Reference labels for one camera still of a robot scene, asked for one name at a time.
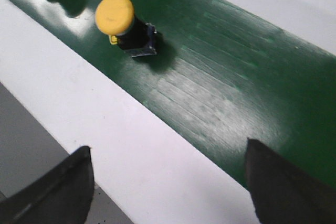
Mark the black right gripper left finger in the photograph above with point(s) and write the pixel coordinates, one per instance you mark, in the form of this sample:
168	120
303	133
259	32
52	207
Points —
63	195

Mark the green conveyor belt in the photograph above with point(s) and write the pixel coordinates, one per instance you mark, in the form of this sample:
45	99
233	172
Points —
221	75

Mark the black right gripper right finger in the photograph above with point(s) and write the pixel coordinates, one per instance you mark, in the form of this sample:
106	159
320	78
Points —
283	193

